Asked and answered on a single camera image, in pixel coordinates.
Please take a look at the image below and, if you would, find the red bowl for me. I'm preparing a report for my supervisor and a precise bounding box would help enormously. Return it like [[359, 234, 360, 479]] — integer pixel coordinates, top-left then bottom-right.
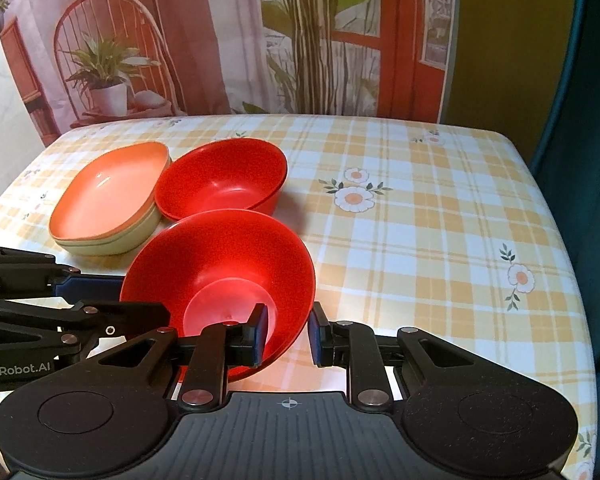
[[120, 210, 317, 381], [154, 137, 288, 222]]

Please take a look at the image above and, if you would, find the yellow checkered floral tablecloth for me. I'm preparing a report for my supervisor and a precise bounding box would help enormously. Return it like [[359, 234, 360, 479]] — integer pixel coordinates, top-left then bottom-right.
[[0, 112, 597, 480]]

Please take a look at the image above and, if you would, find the pink plate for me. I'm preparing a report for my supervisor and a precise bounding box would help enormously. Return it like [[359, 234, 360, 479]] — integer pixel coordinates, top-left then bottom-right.
[[48, 141, 172, 241]]

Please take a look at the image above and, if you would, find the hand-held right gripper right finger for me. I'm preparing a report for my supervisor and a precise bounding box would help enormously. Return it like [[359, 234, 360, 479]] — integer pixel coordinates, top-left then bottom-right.
[[307, 301, 476, 408]]

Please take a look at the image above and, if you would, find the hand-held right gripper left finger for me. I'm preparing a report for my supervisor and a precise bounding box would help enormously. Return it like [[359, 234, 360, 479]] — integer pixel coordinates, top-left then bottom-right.
[[97, 302, 273, 411]]

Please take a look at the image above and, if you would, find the printed backdrop cloth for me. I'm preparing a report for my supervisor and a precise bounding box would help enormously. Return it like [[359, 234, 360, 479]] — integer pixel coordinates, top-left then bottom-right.
[[0, 0, 462, 150]]

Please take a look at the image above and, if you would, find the teal curtain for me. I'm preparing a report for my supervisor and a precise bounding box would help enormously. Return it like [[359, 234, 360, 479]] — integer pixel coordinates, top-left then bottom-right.
[[529, 0, 600, 366]]

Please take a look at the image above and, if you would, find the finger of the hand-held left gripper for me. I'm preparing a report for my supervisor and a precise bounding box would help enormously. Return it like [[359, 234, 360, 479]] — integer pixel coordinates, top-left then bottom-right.
[[0, 295, 173, 348], [0, 244, 132, 305]]

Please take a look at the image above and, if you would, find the yellow wooden panel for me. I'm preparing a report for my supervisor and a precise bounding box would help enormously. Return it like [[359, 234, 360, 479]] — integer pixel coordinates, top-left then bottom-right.
[[439, 0, 582, 163]]

